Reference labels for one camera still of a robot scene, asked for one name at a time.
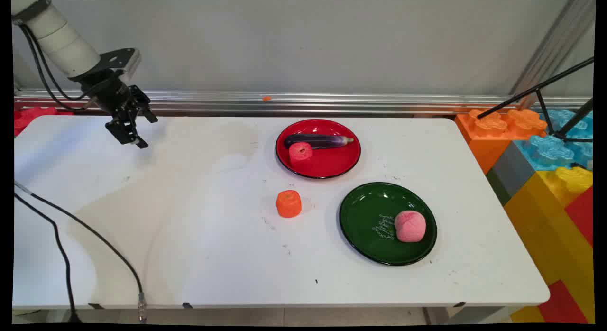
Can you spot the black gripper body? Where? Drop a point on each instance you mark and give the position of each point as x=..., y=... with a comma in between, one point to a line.
x=110, y=93

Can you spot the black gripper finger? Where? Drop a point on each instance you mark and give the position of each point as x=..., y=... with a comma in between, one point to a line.
x=144, y=105
x=127, y=133

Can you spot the purple toy eggplant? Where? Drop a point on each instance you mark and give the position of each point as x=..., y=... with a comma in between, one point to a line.
x=322, y=141

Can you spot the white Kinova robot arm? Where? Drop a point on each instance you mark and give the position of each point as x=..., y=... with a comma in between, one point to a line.
x=61, y=44

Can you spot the red block behind table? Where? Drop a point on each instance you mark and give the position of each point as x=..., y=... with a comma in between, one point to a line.
x=31, y=117

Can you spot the pink toy fruit slice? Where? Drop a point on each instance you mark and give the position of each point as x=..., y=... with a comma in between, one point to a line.
x=300, y=152

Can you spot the orange toy carrot piece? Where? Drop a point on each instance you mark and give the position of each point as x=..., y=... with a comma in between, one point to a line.
x=289, y=204

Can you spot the red plate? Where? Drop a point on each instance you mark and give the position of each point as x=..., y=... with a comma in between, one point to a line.
x=327, y=162

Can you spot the dark green plate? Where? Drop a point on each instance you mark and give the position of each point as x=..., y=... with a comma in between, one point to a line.
x=367, y=222

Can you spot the pink toy peach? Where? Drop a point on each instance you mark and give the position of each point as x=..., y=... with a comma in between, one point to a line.
x=410, y=225

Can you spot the orange giant building block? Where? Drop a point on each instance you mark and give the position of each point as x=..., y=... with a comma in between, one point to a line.
x=483, y=136

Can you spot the grey giant building block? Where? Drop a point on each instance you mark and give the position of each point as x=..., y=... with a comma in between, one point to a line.
x=514, y=172

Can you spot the black tripod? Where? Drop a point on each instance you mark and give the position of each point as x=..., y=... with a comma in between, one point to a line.
x=545, y=87

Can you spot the blue giant building block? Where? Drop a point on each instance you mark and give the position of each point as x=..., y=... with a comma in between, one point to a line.
x=550, y=153

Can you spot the yellow giant building block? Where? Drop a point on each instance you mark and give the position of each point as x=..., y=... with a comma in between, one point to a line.
x=545, y=226

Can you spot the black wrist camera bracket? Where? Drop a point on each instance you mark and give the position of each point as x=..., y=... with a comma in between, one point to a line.
x=118, y=59

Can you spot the aluminium frame rail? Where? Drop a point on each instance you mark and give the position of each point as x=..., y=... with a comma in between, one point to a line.
x=332, y=103

